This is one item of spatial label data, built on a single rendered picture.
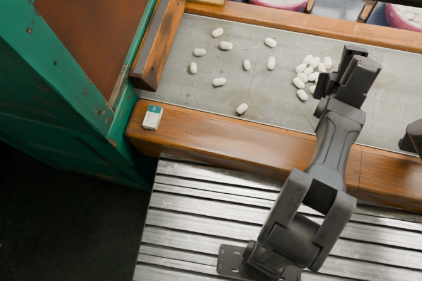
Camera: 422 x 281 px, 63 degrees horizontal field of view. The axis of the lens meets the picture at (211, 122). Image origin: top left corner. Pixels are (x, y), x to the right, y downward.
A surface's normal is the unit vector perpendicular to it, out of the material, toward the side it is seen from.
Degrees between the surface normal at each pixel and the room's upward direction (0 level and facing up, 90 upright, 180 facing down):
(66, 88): 90
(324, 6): 0
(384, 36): 0
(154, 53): 67
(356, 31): 0
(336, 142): 31
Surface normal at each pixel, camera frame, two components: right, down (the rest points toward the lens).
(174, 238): -0.05, -0.37
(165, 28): 0.87, 0.05
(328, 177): 0.20, -0.74
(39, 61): 0.97, 0.21
